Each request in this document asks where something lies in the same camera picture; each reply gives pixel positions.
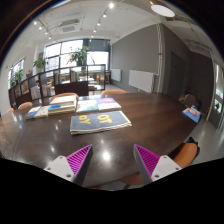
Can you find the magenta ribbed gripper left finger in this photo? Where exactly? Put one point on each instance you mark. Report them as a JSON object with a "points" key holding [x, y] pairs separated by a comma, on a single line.
{"points": [[73, 167]]}

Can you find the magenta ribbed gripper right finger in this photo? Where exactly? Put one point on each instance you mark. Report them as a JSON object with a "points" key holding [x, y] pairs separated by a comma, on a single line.
{"points": [[153, 167]]}

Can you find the dark blue folded towel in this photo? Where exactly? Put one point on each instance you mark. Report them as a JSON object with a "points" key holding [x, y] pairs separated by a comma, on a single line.
{"points": [[97, 122]]}

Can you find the colourful magazine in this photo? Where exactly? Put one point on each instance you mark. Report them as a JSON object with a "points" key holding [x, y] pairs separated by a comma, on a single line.
{"points": [[86, 106]]}

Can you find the white booklet on left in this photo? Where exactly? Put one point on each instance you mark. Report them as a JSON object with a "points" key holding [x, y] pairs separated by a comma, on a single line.
{"points": [[42, 112]]}

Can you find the stack of books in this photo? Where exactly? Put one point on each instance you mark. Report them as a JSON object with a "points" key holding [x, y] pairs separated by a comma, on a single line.
{"points": [[62, 104]]}

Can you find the blue red book stack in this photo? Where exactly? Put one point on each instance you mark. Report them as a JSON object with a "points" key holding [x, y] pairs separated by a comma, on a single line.
{"points": [[192, 113]]}

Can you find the blue book on left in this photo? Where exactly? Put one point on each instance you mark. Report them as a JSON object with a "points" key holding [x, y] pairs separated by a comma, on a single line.
{"points": [[32, 112]]}

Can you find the purple white book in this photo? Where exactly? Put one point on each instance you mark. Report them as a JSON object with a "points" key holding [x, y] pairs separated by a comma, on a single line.
{"points": [[107, 103]]}

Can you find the orange chair behind table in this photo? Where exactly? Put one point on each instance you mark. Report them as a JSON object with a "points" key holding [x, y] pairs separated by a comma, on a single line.
{"points": [[62, 95]]}

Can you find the orange chair far left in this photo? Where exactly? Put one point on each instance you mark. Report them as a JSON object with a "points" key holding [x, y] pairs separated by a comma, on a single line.
{"points": [[25, 105]]}

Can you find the orange chair far centre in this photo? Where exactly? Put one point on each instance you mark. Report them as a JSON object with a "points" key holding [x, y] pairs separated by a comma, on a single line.
{"points": [[113, 91]]}

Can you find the dark wooden bookshelf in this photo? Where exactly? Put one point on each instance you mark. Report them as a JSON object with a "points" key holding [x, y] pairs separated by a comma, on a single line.
{"points": [[76, 79]]}

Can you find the small potted plant left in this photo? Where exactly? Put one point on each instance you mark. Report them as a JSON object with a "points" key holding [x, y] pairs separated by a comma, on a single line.
{"points": [[40, 65]]}

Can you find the large potted plant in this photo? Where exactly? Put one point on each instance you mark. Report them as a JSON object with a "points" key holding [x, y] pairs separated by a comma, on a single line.
{"points": [[79, 55]]}

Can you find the ceiling air conditioner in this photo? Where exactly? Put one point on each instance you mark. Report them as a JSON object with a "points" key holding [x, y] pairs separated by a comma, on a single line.
{"points": [[69, 26]]}

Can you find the round ceiling lamp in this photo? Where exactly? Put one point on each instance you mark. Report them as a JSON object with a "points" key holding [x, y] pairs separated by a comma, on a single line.
{"points": [[163, 10]]}

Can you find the white wall radiator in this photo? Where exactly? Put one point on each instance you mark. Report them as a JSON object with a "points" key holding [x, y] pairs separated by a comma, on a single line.
{"points": [[141, 80]]}

